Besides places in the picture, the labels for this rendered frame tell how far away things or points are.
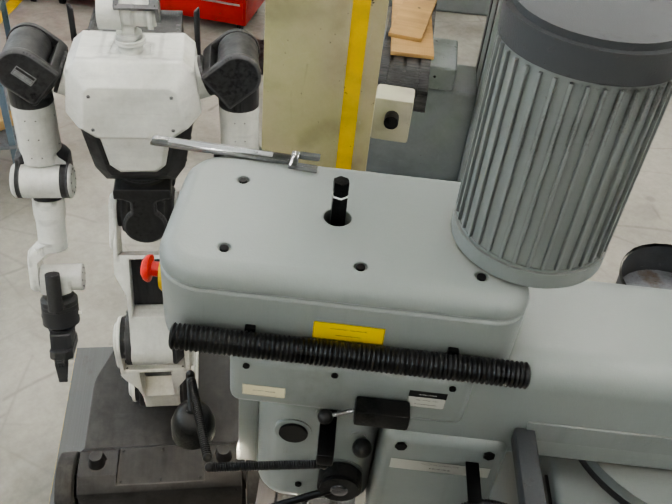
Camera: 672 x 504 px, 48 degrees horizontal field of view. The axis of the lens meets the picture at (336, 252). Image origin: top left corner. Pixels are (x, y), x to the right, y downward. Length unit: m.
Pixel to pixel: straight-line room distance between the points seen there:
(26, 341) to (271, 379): 2.53
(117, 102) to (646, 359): 1.10
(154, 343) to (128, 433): 0.50
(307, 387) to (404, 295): 0.22
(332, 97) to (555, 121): 2.09
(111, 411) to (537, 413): 1.61
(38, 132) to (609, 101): 1.27
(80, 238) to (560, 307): 3.11
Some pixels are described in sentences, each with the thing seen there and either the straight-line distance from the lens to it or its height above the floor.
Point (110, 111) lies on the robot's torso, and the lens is 1.64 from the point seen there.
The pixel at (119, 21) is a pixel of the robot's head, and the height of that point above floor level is 1.84.
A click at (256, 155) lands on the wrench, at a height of 1.90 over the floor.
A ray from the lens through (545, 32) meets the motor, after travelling 0.80.
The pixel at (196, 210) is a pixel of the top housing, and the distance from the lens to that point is 1.00.
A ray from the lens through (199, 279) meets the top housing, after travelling 0.93.
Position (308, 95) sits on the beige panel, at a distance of 2.88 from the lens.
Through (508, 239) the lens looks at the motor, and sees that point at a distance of 0.92.
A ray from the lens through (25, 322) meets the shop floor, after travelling 3.60.
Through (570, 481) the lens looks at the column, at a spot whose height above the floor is 1.53.
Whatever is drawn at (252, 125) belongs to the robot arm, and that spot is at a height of 1.60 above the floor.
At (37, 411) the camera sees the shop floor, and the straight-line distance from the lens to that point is 3.26.
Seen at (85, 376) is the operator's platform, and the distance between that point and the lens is 2.80.
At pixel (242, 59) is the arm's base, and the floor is 1.77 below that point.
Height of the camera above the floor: 2.51
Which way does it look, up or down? 41 degrees down
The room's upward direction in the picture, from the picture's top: 7 degrees clockwise
